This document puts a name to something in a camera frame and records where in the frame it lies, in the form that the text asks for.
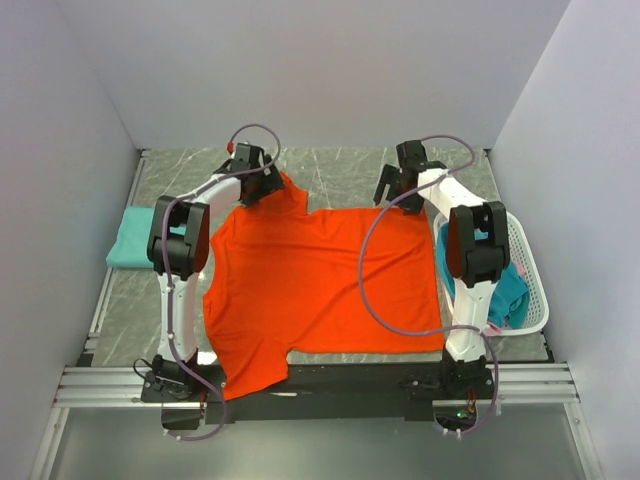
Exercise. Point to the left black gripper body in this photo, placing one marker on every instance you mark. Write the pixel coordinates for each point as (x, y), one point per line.
(263, 186)

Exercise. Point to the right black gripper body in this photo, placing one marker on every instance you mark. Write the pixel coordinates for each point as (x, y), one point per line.
(391, 177)

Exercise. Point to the orange t-shirt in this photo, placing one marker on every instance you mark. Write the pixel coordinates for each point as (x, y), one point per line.
(329, 281)

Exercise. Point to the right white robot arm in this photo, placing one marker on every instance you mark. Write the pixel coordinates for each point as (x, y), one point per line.
(476, 253)

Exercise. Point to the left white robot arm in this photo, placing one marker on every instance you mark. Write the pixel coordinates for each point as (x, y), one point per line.
(178, 248)

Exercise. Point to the folded mint green t-shirt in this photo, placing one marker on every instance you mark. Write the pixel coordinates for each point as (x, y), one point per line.
(130, 248)

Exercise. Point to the white plastic laundry basket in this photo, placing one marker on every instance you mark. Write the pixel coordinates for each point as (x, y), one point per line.
(522, 257)

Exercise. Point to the teal t-shirt in basket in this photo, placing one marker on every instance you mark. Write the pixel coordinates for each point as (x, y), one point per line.
(441, 263)

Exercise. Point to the pink garment in basket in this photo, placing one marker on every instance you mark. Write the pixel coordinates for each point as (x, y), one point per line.
(510, 300)

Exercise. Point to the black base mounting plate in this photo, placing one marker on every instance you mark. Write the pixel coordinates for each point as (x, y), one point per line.
(317, 391)

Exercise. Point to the aluminium frame rail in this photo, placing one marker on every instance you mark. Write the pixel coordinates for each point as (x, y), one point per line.
(112, 387)

